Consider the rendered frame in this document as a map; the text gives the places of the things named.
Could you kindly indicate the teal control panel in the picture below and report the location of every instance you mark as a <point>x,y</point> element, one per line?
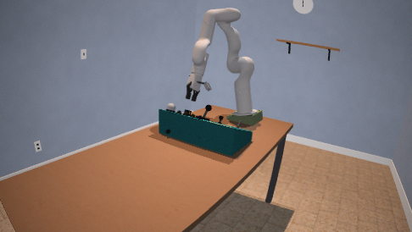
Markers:
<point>201,132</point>

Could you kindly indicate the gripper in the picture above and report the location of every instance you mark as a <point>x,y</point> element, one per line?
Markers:
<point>192,85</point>

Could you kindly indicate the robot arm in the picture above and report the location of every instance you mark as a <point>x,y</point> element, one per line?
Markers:
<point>244,65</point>

